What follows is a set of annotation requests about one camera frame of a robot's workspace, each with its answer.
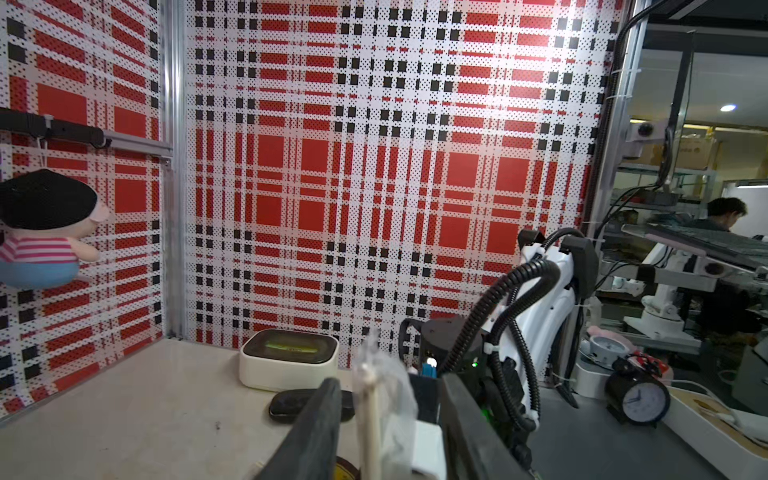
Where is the person in background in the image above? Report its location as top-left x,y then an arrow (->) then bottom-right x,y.
683,196 -> 763,337

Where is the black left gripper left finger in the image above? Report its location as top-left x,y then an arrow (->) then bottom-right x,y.
255,378 -> 342,480

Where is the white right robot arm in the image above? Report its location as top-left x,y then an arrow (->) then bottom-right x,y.
399,227 -> 599,469

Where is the yellow dark patterned plate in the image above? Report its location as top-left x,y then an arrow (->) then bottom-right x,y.
333,456 -> 360,480

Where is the doll with striped shirt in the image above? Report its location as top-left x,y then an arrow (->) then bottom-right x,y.
1,169 -> 110,290

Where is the white box with green display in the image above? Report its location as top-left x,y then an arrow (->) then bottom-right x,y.
238,329 -> 339,392

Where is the black desk clock outside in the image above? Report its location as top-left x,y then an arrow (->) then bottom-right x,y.
605,358 -> 671,426

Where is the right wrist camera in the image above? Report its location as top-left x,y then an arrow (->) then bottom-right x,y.
409,362 -> 448,480

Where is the black remote control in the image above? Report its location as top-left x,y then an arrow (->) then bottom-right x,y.
268,389 -> 355,424

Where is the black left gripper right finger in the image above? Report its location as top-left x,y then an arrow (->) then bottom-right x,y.
438,374 -> 531,480

